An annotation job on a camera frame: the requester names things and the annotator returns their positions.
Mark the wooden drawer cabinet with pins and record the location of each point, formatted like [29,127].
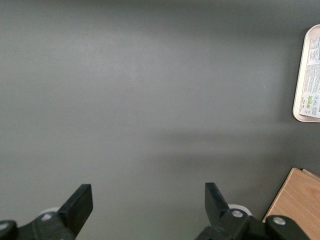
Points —
[297,200]

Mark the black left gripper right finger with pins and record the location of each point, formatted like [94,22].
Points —
[216,207]

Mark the beige plastic tray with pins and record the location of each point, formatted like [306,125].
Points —
[300,100]

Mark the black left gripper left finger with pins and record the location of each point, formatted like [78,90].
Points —
[75,210]

